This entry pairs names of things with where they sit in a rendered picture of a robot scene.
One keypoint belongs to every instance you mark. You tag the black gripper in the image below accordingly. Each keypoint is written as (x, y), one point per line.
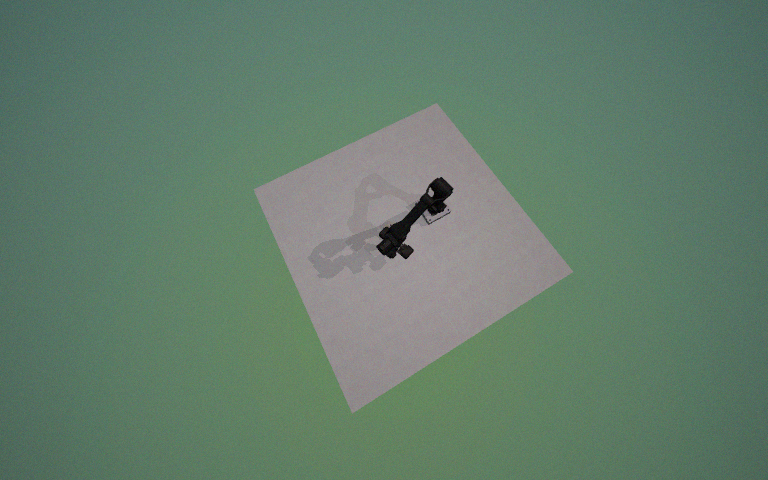
(405, 251)

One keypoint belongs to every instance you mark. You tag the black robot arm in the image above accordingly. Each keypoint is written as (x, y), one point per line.
(397, 233)

